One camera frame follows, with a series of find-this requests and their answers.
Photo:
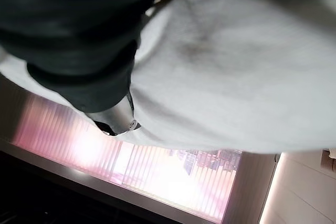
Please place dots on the window with vertical blinds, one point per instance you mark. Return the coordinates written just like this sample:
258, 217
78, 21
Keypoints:
147, 166

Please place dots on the white bed sheet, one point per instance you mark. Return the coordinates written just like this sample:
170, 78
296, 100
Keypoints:
223, 77

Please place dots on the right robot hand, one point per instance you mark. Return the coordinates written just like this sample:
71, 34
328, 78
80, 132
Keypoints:
73, 37

